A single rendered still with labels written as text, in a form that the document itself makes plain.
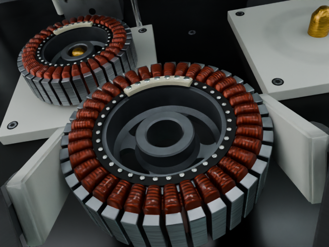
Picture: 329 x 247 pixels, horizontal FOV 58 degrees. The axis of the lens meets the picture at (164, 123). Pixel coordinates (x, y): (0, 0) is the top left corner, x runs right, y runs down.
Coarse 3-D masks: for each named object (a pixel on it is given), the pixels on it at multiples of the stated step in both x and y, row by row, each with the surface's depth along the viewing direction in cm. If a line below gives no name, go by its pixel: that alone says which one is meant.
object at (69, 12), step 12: (60, 0) 37; (72, 0) 38; (84, 0) 38; (96, 0) 38; (108, 0) 38; (120, 0) 40; (72, 12) 39; (84, 12) 39; (96, 12) 39; (108, 12) 39; (120, 12) 39
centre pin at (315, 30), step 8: (320, 8) 28; (328, 8) 28; (312, 16) 29; (320, 16) 28; (328, 16) 28; (312, 24) 29; (320, 24) 29; (328, 24) 29; (312, 32) 30; (320, 32) 29; (328, 32) 30
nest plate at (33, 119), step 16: (144, 32) 35; (144, 48) 33; (144, 64) 31; (16, 96) 30; (32, 96) 30; (16, 112) 28; (32, 112) 28; (48, 112) 28; (64, 112) 27; (0, 128) 27; (16, 128) 27; (32, 128) 26; (48, 128) 26
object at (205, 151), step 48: (96, 96) 18; (144, 96) 18; (192, 96) 18; (240, 96) 16; (96, 144) 15; (144, 144) 16; (192, 144) 16; (240, 144) 14; (96, 192) 13; (144, 192) 13; (192, 192) 12; (240, 192) 13; (144, 240) 14; (192, 240) 13
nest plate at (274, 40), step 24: (288, 0) 35; (312, 0) 35; (240, 24) 33; (264, 24) 33; (288, 24) 32; (264, 48) 30; (288, 48) 29; (312, 48) 29; (264, 72) 27; (288, 72) 27; (312, 72) 26; (288, 96) 26
